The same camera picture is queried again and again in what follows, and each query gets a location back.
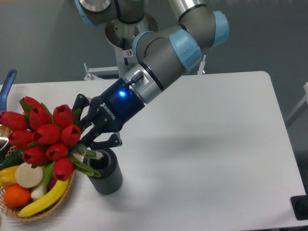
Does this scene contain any blue handled steel pot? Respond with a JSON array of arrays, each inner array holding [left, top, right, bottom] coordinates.
[[0, 69, 17, 161]]

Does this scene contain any dark grey ribbed vase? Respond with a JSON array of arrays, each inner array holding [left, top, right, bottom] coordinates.
[[83, 149, 123, 195]]

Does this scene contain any woven wicker basket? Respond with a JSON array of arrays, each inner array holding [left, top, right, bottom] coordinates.
[[0, 145, 77, 222]]

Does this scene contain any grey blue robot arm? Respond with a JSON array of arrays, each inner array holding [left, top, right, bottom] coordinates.
[[73, 0, 229, 150]]

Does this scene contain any orange fruit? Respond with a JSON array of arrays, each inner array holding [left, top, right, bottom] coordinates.
[[3, 184, 30, 208]]

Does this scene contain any red tulip bouquet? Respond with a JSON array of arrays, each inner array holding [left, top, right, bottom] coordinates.
[[0, 97, 101, 181]]

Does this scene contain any beige round disc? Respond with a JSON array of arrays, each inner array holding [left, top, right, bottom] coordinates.
[[15, 163, 43, 188]]

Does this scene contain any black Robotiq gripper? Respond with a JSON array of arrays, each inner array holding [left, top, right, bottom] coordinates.
[[72, 78, 144, 151]]

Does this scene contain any yellow banana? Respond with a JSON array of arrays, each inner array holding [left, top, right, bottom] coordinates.
[[18, 179, 70, 218]]

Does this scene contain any black device at table edge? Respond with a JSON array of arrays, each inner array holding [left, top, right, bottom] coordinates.
[[290, 195, 308, 220]]

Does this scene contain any green bok choy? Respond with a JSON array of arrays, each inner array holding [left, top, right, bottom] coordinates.
[[30, 162, 54, 201]]

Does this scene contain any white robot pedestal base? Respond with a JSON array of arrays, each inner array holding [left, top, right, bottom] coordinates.
[[83, 12, 207, 81]]

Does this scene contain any white frame at right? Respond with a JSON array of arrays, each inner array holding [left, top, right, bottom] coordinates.
[[285, 82, 308, 128]]

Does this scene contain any dark red vegetable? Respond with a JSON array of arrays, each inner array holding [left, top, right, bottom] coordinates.
[[48, 177, 57, 191]]

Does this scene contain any yellow bell pepper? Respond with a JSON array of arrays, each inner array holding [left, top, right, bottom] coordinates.
[[0, 166, 19, 188]]

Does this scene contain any green cucumber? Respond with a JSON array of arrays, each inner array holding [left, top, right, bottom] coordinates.
[[0, 149, 24, 170]]

